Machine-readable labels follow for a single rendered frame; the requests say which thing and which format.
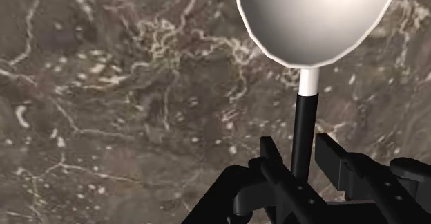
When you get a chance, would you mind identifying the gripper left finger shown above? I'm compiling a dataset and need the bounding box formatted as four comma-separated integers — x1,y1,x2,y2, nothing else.
182,136,327,224

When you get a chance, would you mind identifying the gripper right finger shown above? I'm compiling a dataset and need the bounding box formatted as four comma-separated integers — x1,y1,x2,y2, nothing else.
314,133,431,224

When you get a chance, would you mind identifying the white ladle with black handle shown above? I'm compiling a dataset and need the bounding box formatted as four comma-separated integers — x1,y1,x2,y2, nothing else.
233,0,402,181

